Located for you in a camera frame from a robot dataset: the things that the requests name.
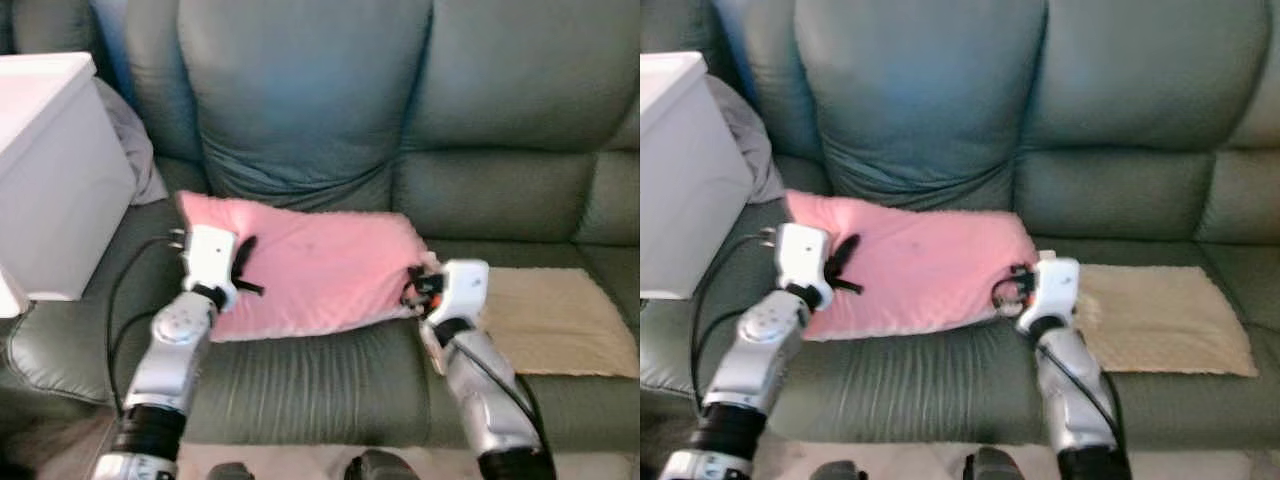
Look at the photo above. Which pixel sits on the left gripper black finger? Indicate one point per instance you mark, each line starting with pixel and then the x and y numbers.
pixel 254 289
pixel 247 252
pixel 850 287
pixel 848 250

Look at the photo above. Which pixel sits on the pink pillow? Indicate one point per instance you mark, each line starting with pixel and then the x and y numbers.
pixel 930 262
pixel 320 265

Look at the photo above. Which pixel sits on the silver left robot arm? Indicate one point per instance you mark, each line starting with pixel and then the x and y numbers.
pixel 755 365
pixel 170 370

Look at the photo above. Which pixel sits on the dark green leather sofa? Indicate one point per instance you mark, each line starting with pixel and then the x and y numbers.
pixel 1020 100
pixel 400 100

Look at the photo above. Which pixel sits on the beige towel mat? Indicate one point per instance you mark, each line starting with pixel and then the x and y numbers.
pixel 555 320
pixel 1160 320

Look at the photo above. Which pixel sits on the grey cloth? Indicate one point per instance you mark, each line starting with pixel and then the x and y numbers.
pixel 755 150
pixel 135 150

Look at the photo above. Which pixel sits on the white box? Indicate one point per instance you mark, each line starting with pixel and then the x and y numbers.
pixel 55 170
pixel 685 170

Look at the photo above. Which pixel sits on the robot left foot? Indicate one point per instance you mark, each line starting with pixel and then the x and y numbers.
pixel 838 471
pixel 230 472

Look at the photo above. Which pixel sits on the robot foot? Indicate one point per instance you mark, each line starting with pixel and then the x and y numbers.
pixel 838 471
pixel 230 472
pixel 380 467
pixel 992 466

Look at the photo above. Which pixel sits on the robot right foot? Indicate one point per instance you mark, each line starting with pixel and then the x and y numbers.
pixel 992 466
pixel 380 467

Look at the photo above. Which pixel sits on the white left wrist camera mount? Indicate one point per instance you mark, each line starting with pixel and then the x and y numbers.
pixel 210 255
pixel 803 252

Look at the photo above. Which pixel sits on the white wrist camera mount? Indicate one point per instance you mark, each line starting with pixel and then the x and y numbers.
pixel 465 285
pixel 803 252
pixel 210 255
pixel 1058 285

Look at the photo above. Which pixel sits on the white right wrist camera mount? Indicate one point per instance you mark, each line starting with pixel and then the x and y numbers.
pixel 465 285
pixel 1058 285

